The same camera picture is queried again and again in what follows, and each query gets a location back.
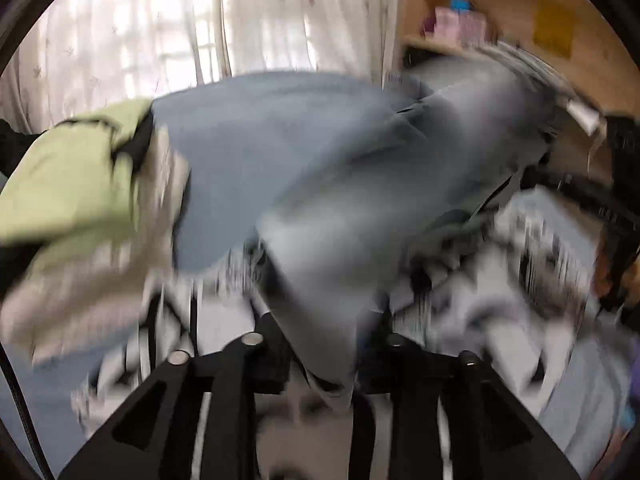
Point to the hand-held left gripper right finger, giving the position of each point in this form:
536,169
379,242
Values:
380,365

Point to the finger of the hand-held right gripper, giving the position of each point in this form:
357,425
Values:
575,192

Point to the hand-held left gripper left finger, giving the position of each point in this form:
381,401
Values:
270,360

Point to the black and white printed garment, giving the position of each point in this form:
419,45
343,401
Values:
325,260

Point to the yellow paper sheet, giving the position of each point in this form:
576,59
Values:
552,29

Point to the blue toy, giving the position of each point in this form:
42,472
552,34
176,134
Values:
461,4

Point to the light green garment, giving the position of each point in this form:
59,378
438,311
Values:
60,185

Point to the white floral curtain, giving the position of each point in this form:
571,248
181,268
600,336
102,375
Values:
310,15
125,25

